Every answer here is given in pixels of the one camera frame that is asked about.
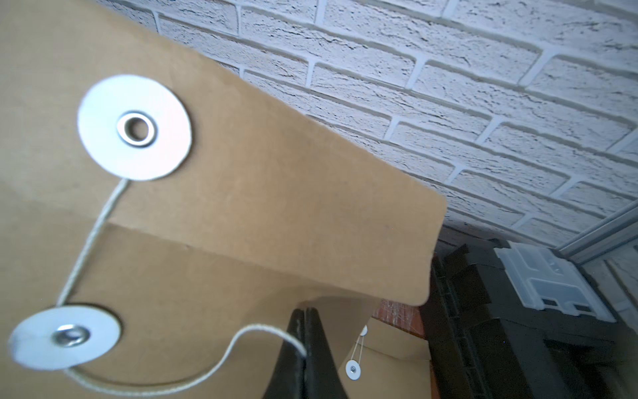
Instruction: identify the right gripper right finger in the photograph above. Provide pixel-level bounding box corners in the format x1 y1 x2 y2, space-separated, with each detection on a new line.
302 308 347 399

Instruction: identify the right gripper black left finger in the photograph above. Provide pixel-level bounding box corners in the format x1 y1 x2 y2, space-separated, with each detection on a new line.
263 309 306 399

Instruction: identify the white closure string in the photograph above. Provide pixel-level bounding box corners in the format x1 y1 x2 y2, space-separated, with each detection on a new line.
345 323 370 382

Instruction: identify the brown kraft file bag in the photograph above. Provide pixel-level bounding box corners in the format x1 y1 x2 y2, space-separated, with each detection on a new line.
339 319 432 399

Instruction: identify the bag white string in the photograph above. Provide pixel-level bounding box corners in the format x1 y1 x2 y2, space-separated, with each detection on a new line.
55 176 309 398

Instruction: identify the black plastic toolbox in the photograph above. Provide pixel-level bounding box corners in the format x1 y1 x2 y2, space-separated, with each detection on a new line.
420 239 637 398

